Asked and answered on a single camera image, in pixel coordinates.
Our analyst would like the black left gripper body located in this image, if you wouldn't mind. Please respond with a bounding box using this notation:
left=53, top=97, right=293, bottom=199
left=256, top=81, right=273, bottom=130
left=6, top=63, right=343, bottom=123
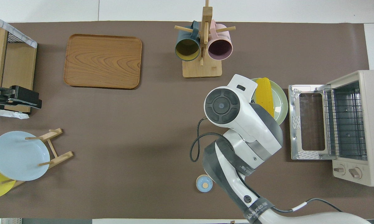
left=0, top=77, right=17, bottom=108

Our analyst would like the yellow corn cob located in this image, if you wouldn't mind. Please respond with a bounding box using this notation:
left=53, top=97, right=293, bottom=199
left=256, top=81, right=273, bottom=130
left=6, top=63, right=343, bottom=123
left=256, top=78, right=275, bottom=118

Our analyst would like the pale green plate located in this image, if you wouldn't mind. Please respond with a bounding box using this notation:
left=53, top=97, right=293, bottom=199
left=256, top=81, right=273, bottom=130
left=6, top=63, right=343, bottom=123
left=251, top=78, right=289, bottom=125

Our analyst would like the glass oven door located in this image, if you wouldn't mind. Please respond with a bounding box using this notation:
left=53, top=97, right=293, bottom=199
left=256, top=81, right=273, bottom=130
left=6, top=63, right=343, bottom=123
left=288, top=85, right=337, bottom=160

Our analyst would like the beige toaster oven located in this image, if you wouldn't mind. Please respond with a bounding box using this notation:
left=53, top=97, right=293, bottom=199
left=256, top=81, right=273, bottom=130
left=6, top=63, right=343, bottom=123
left=326, top=70, right=374, bottom=187

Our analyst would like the wooden shelf unit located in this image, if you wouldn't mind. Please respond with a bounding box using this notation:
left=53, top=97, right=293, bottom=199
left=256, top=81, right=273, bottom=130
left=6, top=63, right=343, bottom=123
left=0, top=12, right=37, bottom=119

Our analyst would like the light blue plate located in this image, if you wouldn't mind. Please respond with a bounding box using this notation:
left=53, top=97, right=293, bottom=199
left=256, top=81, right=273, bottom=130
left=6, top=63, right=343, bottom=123
left=0, top=131, right=50, bottom=181

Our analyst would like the wooden plate rack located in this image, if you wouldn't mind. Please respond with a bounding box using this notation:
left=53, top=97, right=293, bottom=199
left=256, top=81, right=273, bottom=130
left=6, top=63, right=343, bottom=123
left=0, top=128, right=74, bottom=189

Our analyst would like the brown wooden tray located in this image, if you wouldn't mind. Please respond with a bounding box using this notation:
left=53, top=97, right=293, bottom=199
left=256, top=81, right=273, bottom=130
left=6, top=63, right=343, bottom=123
left=63, top=34, right=143, bottom=90

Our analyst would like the brown table mat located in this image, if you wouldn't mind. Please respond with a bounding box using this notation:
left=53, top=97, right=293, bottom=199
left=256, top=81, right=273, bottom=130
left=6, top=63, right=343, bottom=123
left=0, top=21, right=374, bottom=219

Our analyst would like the dark blue mug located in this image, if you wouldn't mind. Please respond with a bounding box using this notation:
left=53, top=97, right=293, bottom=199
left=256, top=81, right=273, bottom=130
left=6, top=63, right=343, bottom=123
left=175, top=21, right=201, bottom=62

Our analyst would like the wooden mug tree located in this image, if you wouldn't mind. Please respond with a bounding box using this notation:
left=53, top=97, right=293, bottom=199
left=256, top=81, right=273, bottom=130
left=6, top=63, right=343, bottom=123
left=175, top=0, right=236, bottom=78

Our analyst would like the small blue round bell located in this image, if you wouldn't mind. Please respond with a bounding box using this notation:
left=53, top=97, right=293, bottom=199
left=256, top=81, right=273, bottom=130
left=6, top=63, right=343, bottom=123
left=196, top=175, right=213, bottom=193

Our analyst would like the pink mug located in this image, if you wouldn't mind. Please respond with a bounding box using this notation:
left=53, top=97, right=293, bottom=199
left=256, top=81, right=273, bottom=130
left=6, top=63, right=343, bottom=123
left=208, top=20, right=233, bottom=61

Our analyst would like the wire and wood shelf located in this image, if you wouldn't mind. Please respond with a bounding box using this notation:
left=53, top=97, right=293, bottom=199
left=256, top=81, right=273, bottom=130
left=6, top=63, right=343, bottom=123
left=0, top=25, right=37, bottom=113

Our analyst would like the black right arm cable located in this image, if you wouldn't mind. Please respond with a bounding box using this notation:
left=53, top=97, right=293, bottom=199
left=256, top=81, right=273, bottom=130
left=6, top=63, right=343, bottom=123
left=190, top=118, right=343, bottom=215

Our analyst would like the wire oven rack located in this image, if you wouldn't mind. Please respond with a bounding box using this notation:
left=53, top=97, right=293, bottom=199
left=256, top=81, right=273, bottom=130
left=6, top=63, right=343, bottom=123
left=323, top=89, right=367, bottom=156

